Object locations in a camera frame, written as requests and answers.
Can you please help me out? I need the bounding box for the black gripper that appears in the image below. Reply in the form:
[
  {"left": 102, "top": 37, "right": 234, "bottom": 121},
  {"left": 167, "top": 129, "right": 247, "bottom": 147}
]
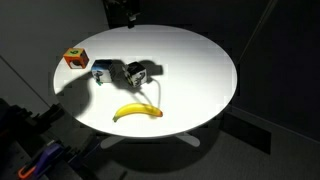
[{"left": 104, "top": 0, "right": 141, "bottom": 30}]

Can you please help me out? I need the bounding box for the black white green patterned cube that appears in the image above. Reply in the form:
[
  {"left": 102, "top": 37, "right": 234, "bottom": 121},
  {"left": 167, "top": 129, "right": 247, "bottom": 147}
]
[{"left": 122, "top": 61, "right": 148, "bottom": 88}]

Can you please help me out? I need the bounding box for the blue top patterned cube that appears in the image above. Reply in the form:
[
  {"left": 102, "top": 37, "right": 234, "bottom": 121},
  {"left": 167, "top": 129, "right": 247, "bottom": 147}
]
[{"left": 90, "top": 59, "right": 116, "bottom": 87}]

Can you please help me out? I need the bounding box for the orange cube with green number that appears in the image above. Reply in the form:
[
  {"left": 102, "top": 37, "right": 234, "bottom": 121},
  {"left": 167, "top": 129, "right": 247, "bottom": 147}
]
[{"left": 63, "top": 47, "right": 90, "bottom": 70}]

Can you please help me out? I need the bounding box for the yellow banana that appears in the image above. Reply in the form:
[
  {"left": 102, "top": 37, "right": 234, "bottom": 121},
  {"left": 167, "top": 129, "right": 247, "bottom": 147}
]
[{"left": 112, "top": 102, "right": 164, "bottom": 123}]

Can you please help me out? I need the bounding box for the white table base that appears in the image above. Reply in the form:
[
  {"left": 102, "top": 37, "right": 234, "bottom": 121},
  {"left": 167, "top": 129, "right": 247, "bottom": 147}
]
[{"left": 99, "top": 131, "right": 201, "bottom": 150}]

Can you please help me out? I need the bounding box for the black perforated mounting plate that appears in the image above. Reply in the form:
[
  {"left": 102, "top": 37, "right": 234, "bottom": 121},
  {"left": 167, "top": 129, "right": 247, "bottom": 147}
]
[{"left": 0, "top": 136, "right": 38, "bottom": 180}]

